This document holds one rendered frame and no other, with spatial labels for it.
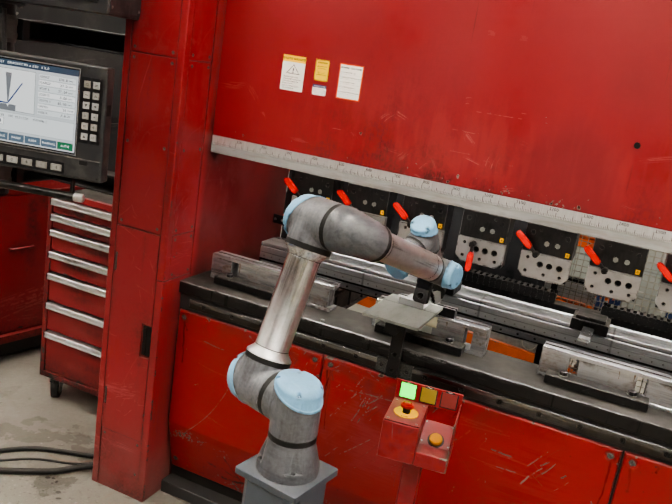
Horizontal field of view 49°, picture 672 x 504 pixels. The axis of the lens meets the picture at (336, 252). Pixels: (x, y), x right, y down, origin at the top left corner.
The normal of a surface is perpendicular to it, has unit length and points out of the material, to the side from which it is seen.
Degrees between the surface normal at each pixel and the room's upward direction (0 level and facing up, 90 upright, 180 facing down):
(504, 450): 90
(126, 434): 90
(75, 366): 90
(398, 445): 90
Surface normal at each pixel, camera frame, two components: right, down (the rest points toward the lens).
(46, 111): -0.15, 0.22
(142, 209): -0.41, 0.17
